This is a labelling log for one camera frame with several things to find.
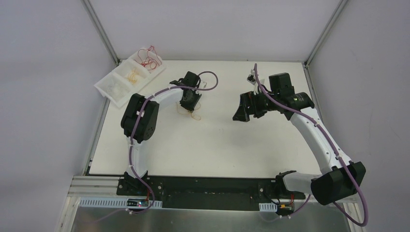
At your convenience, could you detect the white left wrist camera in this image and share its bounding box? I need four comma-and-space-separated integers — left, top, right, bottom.
196, 81, 207, 93

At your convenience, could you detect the left controller board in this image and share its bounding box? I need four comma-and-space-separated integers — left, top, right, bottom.
127, 199, 149, 208

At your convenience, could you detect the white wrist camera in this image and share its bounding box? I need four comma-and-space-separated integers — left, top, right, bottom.
247, 70, 262, 95
196, 81, 207, 93

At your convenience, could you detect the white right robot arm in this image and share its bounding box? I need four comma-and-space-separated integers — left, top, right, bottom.
233, 71, 366, 205

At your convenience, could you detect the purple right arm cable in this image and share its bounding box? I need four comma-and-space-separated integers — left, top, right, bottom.
253, 63, 369, 228

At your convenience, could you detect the aluminium frame rail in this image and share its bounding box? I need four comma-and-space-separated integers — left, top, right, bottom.
57, 174, 366, 232

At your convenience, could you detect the white divided plastic tray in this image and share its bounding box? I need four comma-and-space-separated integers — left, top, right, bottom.
94, 45, 166, 108

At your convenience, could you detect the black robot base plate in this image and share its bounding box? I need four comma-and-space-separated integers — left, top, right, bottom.
117, 175, 305, 211

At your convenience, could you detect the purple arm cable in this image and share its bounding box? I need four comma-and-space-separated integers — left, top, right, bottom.
253, 63, 369, 228
76, 71, 219, 223

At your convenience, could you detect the orange thin cable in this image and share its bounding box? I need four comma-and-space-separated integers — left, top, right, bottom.
126, 69, 143, 85

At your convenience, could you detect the right controller board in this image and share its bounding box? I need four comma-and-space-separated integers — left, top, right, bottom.
276, 204, 294, 215

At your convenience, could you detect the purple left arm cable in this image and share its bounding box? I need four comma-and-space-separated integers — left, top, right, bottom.
76, 71, 219, 223

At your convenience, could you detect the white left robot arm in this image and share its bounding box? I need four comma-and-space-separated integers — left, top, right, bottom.
117, 72, 203, 196

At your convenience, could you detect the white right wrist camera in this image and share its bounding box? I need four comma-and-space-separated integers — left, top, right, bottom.
247, 70, 262, 95

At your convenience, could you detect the yellow thin cable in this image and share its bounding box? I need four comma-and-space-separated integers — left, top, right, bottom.
175, 101, 203, 122

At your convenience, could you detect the controller board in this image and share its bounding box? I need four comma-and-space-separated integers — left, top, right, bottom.
276, 204, 294, 215
127, 199, 149, 208

